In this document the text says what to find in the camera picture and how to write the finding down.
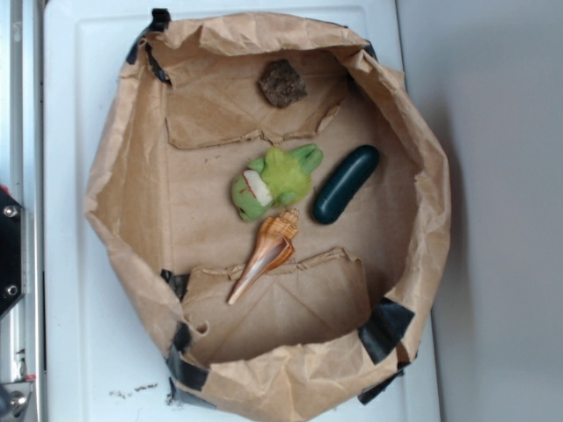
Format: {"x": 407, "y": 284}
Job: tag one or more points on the brown rough rock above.
{"x": 281, "y": 84}

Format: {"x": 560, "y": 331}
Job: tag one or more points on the brown paper bag tray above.
{"x": 346, "y": 313}

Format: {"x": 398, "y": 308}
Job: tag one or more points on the green plush frog toy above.
{"x": 280, "y": 178}

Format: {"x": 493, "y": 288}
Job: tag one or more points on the orange spiral seashell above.
{"x": 273, "y": 247}

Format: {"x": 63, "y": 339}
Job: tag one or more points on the dark green plastic cucumber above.
{"x": 344, "y": 183}

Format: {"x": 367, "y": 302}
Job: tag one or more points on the black mounting bracket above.
{"x": 11, "y": 252}

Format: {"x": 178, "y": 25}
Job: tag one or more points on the aluminium frame rail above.
{"x": 23, "y": 373}

